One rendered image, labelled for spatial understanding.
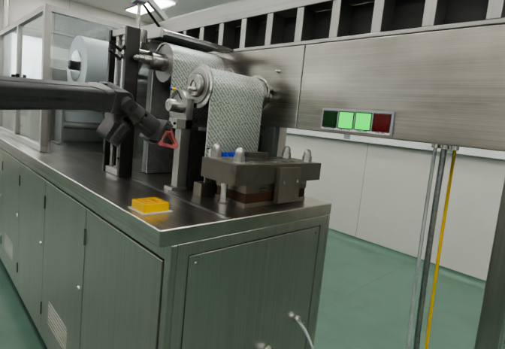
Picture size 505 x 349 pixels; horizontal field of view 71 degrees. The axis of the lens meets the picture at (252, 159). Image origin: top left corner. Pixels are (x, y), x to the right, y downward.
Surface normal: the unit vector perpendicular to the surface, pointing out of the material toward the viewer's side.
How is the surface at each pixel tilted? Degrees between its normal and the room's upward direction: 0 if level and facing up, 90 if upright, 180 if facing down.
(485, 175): 90
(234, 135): 90
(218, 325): 90
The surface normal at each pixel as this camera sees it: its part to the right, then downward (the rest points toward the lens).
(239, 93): 0.69, 0.15
